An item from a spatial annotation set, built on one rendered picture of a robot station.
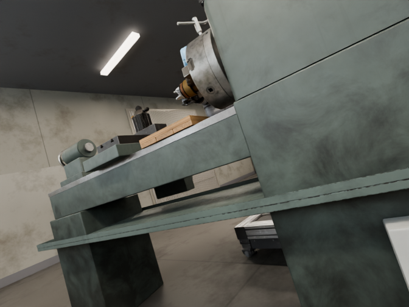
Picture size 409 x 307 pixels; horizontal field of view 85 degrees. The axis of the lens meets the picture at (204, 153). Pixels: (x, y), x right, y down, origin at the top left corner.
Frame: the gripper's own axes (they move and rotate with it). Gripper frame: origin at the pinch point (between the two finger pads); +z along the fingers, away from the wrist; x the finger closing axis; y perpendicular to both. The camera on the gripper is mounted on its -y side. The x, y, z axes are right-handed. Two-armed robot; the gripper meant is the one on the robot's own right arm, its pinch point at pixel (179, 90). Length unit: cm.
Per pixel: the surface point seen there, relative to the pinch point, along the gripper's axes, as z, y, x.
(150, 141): 14.8, 13.0, -20.2
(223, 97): 4.0, -21.7, -13.9
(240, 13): 18.6, -41.6, 2.3
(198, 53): 12.2, -21.3, 2.7
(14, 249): -36, 390, -64
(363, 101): 18, -62, -36
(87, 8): -95, 156, 202
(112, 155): 19.9, 33.2, -19.9
